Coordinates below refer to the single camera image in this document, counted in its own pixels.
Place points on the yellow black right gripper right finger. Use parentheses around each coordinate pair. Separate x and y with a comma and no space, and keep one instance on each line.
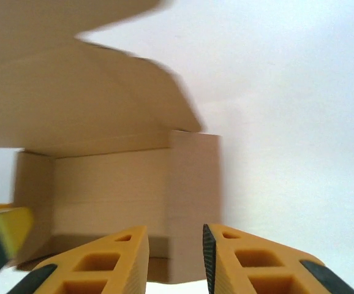
(256,263)

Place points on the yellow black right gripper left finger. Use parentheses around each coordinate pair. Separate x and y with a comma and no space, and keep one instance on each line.
(103,263)

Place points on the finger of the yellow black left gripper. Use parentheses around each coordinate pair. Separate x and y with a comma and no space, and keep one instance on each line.
(2,232)

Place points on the brown cardboard box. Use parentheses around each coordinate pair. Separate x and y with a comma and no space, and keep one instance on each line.
(103,122)

